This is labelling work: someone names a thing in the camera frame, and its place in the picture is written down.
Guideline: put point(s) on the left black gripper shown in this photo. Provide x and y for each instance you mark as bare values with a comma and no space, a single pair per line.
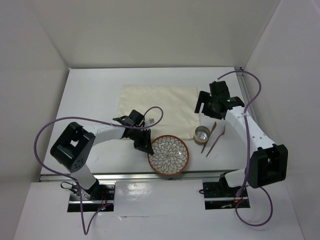
145,144

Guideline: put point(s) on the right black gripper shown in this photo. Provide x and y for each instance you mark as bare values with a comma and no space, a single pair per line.
203,97

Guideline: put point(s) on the brown wooden knife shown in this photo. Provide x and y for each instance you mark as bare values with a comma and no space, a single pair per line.
211,131

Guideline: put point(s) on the floral patterned ceramic plate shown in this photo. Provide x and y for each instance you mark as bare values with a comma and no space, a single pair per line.
170,156

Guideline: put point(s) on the small metal cup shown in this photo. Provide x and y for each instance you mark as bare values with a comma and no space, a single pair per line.
200,135

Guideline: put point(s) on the cream cloth napkin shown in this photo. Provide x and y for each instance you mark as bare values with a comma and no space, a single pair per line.
177,102

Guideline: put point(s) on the brown wooden fork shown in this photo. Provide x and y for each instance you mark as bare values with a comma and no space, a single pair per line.
215,142

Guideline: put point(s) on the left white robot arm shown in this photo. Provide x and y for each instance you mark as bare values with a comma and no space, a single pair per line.
73,146

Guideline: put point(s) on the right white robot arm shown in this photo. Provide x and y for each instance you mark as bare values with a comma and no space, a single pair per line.
266,162

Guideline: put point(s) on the aluminium front rail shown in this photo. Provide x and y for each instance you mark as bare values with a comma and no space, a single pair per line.
146,176

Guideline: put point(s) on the aluminium rail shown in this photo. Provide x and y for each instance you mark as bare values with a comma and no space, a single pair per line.
146,176
242,80

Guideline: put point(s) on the aluminium right side rail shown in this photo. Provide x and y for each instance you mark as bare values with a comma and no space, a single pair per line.
242,80

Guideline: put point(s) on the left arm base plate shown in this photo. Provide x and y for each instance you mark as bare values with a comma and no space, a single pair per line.
103,199

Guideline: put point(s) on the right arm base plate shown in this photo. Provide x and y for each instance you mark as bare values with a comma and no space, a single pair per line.
217,198

